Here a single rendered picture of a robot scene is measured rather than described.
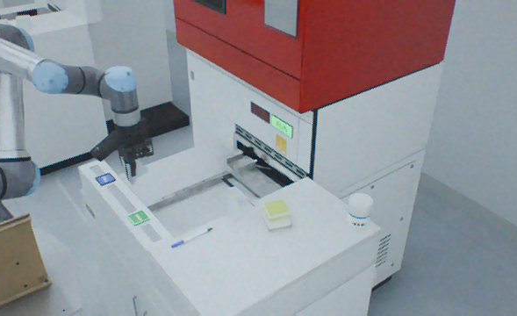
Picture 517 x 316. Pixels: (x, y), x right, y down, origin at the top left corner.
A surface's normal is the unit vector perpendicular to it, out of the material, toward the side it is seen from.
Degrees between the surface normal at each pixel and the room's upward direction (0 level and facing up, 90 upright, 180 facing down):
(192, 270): 0
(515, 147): 90
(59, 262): 0
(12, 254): 90
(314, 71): 90
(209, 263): 0
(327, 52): 90
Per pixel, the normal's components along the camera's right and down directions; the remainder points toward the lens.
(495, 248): 0.00, -0.83
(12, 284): 0.58, 0.44
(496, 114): -0.80, 0.33
